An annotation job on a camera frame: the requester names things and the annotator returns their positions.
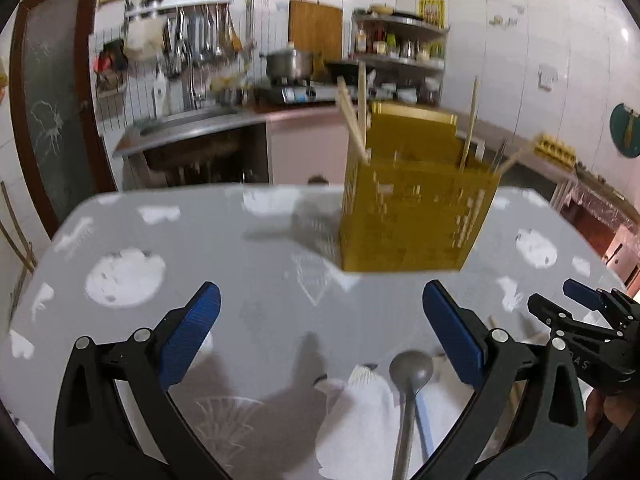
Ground grey animal print tablecloth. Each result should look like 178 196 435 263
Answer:
2 183 629 480

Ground person's right hand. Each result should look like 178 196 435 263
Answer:
586 389 639 437

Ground yellow wall poster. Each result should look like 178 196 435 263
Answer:
418 0 446 28

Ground steel wall utensil rack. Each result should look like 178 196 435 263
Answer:
124 0 244 79

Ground steel cooking pot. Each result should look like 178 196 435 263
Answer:
259 47 314 81

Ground steel corner shelf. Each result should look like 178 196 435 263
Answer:
349 9 449 74

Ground steel kitchen sink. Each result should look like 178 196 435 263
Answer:
112 106 266 158

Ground green round wall board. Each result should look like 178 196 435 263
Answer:
608 103 640 158

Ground light blue spoon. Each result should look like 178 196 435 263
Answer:
414 391 435 462

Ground kitchen counter with cabinets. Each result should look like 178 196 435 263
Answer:
112 104 582 201

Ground silver gas stove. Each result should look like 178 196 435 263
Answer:
254 82 337 105

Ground grey metal spoon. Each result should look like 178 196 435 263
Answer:
388 350 434 480

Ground white wall socket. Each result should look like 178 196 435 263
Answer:
538 64 558 92

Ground yellow egg tray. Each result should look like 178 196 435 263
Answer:
534 133 577 169

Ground dark wooden glass door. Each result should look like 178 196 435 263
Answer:
9 0 116 235

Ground white dish soap bottle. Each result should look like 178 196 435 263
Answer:
152 70 168 118

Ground wooden sticks by wall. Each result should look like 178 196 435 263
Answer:
0 181 39 276

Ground yellow perforated utensil holder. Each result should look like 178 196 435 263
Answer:
340 102 500 273

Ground wooden chopstick crossing spoon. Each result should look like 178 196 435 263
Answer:
336 77 370 165

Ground rectangular wooden cutting board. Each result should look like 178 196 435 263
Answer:
288 0 343 61

